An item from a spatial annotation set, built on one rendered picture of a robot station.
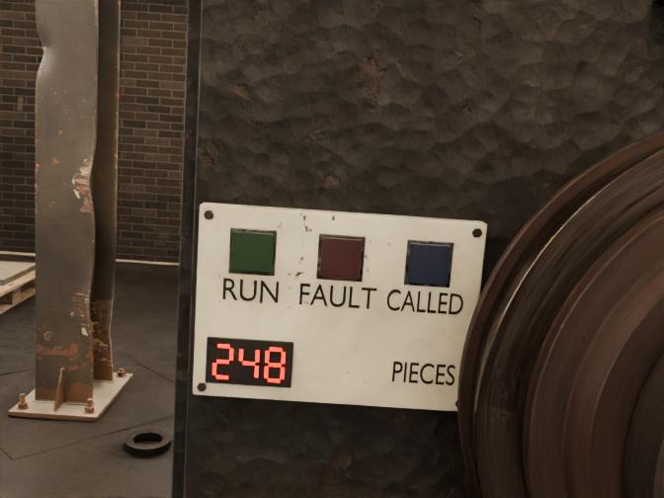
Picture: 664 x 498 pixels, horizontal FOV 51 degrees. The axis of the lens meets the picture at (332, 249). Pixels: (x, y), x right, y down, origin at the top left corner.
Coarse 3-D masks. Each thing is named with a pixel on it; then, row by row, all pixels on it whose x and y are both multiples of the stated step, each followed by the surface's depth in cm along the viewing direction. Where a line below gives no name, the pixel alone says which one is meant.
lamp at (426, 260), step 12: (420, 252) 62; (432, 252) 62; (444, 252) 62; (420, 264) 63; (432, 264) 63; (444, 264) 63; (408, 276) 63; (420, 276) 63; (432, 276) 63; (444, 276) 63
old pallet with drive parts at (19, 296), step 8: (32, 272) 528; (16, 280) 499; (24, 280) 501; (32, 280) 530; (0, 288) 473; (8, 288) 474; (16, 288) 484; (32, 288) 530; (0, 296) 478; (8, 296) 478; (16, 296) 485; (24, 296) 502; (0, 304) 477; (8, 304) 478; (16, 304) 485; (0, 312) 461
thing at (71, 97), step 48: (48, 0) 290; (96, 0) 289; (48, 48) 294; (96, 48) 293; (48, 96) 296; (96, 96) 296; (48, 144) 299; (96, 144) 329; (48, 192) 302; (96, 192) 332; (48, 240) 306; (96, 240) 336; (48, 288) 309; (96, 288) 340; (48, 336) 313; (96, 336) 343; (48, 384) 316; (96, 384) 343
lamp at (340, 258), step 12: (324, 240) 62; (336, 240) 62; (348, 240) 62; (360, 240) 62; (324, 252) 62; (336, 252) 62; (348, 252) 62; (360, 252) 62; (324, 264) 63; (336, 264) 63; (348, 264) 63; (360, 264) 63; (324, 276) 63; (336, 276) 63; (348, 276) 63
